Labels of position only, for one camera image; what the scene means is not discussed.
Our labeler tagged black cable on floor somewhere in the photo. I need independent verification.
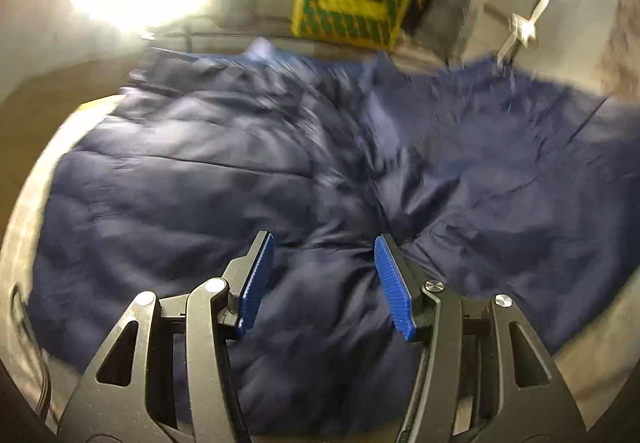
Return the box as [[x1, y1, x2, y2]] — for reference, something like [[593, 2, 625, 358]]
[[8, 283, 54, 424]]

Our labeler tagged navy blue quilted down jacket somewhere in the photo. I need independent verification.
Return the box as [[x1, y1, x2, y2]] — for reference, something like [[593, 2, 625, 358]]
[[27, 51, 639, 436]]

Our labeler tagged grey white plaid bed blanket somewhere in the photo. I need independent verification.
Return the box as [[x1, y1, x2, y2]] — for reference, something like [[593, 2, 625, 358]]
[[0, 98, 640, 429]]

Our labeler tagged yellow green patterned storage box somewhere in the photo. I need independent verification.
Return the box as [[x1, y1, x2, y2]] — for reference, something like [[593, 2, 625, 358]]
[[291, 0, 411, 51]]

